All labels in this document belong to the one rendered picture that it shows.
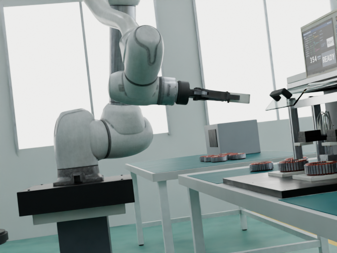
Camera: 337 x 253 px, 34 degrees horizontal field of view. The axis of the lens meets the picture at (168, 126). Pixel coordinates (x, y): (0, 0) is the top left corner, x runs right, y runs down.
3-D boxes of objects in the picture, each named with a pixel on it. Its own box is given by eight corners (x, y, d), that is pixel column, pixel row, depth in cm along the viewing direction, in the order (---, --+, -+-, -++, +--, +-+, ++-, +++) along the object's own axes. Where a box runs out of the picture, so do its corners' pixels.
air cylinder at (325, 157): (329, 170, 203) (327, 155, 203) (320, 169, 210) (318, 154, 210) (342, 168, 204) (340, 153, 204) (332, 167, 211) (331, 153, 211)
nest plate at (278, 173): (282, 177, 196) (282, 173, 196) (268, 175, 211) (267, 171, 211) (322, 172, 199) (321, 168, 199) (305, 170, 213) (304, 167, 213)
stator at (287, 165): (282, 172, 199) (281, 162, 199) (275, 171, 210) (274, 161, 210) (313, 169, 199) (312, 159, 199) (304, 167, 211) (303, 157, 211)
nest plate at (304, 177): (311, 181, 172) (310, 177, 172) (292, 178, 187) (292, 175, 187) (355, 175, 175) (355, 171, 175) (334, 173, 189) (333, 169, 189)
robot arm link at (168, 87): (158, 104, 169) (177, 106, 170) (160, 74, 169) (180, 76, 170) (155, 105, 178) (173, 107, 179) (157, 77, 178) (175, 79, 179)
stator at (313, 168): (313, 176, 174) (312, 164, 174) (299, 174, 185) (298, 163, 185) (346, 172, 176) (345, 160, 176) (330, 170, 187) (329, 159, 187)
